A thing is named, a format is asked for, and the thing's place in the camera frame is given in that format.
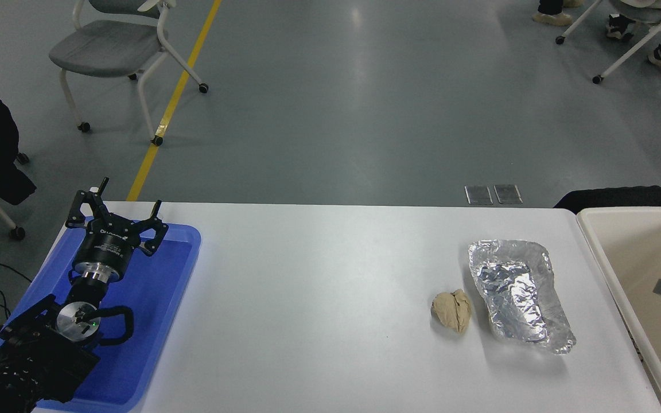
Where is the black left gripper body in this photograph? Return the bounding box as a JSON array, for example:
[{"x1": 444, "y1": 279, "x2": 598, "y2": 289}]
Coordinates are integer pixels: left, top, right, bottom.
[{"x1": 74, "y1": 218, "x2": 143, "y2": 271}]

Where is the large pale plastic bin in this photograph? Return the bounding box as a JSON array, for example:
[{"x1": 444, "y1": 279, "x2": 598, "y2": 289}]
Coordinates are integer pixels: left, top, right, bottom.
[{"x1": 576, "y1": 206, "x2": 661, "y2": 413}]

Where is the blue plastic tray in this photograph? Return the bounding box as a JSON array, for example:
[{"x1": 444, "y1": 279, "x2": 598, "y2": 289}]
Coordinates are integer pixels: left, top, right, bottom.
[{"x1": 0, "y1": 216, "x2": 202, "y2": 412}]

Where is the crumpled silver foil tray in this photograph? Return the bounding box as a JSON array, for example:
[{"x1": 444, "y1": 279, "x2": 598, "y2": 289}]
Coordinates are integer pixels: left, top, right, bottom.
[{"x1": 468, "y1": 239, "x2": 577, "y2": 354}]

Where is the metal floor plate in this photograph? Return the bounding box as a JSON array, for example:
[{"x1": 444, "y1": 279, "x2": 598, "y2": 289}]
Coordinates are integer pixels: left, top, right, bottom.
[
  {"x1": 494, "y1": 184, "x2": 523, "y2": 205},
  {"x1": 464, "y1": 185, "x2": 493, "y2": 205}
]

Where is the crumpled tan paper ball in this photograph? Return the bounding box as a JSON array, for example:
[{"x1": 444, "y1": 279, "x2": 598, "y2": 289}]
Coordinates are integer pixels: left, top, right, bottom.
[{"x1": 431, "y1": 289, "x2": 473, "y2": 334}]

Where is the grey chair with white frame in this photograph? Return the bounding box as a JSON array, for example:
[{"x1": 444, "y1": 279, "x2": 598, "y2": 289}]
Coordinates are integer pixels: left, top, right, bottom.
[{"x1": 49, "y1": 0, "x2": 210, "y2": 147}]

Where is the white frame chair on casters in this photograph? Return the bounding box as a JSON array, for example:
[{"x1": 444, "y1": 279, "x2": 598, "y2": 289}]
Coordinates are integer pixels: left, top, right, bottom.
[{"x1": 556, "y1": 0, "x2": 661, "y2": 85}]

